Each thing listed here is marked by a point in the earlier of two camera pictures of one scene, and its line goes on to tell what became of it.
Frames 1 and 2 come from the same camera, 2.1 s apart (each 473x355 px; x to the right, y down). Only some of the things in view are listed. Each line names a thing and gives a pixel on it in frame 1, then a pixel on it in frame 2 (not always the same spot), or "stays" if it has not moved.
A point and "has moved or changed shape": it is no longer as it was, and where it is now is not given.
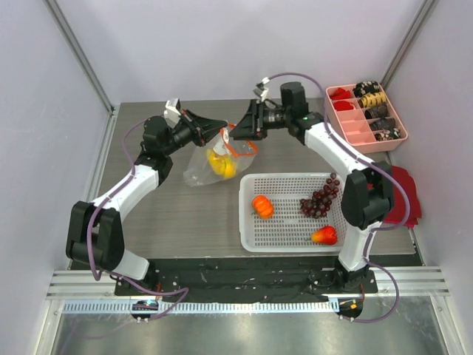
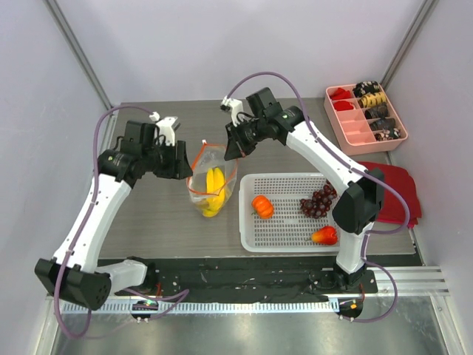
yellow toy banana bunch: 224,165 to 215,191
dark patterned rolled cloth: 383,123 stays
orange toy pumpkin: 262,206 stays
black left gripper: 201,129 to 179,167
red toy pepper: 326,235 stays
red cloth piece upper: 341,93 stays
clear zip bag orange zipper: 220,158 has moved or changed shape
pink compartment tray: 363,115 stays
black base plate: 247,277 stays
